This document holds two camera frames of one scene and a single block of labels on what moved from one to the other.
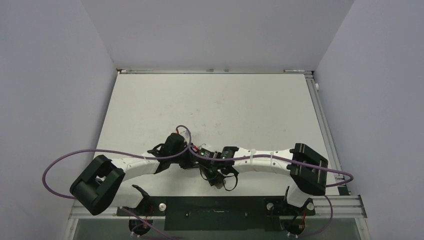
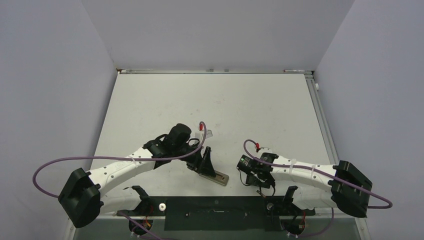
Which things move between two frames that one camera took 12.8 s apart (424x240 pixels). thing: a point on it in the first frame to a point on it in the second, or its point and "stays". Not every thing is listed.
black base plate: (251, 213) stays
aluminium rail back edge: (214, 71) stays
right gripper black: (214, 179) to (252, 180)
